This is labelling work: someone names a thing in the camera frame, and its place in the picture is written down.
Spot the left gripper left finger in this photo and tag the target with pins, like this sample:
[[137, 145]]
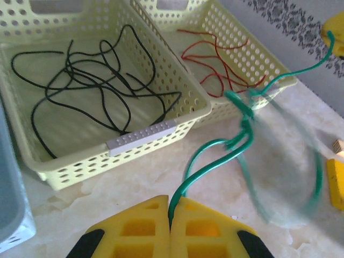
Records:
[[134, 228]]

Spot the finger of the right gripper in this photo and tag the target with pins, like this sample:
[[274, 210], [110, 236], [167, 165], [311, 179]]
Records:
[[339, 47], [336, 24]]

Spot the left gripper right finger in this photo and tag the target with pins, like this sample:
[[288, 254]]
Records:
[[209, 228]]

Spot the pale yellow perforated basket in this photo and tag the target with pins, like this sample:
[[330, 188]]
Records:
[[88, 166], [268, 67]]

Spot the blue perforated plastic basket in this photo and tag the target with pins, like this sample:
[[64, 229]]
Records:
[[10, 188]]

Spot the yellow block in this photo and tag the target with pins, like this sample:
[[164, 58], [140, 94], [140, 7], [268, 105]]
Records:
[[336, 185]]

